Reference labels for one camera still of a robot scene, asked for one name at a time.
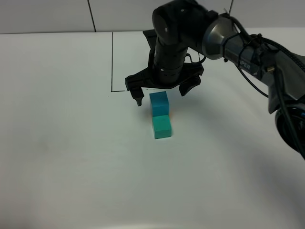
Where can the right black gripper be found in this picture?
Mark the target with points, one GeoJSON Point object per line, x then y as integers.
{"type": "Point", "coordinates": [166, 70]}

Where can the blue cube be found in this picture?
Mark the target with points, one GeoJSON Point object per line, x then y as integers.
{"type": "Point", "coordinates": [159, 103]}

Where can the green cube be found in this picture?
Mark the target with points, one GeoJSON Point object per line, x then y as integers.
{"type": "Point", "coordinates": [161, 126]}

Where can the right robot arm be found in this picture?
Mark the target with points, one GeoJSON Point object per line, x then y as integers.
{"type": "Point", "coordinates": [180, 25]}

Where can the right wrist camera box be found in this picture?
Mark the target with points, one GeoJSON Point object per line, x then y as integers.
{"type": "Point", "coordinates": [151, 38]}

